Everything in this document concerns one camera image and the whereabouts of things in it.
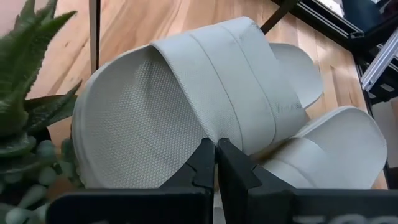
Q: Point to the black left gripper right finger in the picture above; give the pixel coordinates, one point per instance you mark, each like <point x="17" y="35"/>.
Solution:
<point x="295" y="207"/>

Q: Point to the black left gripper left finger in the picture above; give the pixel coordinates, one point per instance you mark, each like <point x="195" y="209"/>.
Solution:
<point x="140" y="207"/>

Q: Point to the black aluminium table frame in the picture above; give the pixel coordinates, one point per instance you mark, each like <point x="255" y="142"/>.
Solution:
<point x="326" y="20"/>

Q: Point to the light grey rubber slide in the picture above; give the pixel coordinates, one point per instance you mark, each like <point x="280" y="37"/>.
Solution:
<point x="348" y="146"/>
<point x="140" y="118"/>

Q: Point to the small potted succulent plant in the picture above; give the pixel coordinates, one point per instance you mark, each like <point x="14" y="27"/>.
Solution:
<point x="18" y="77"/>

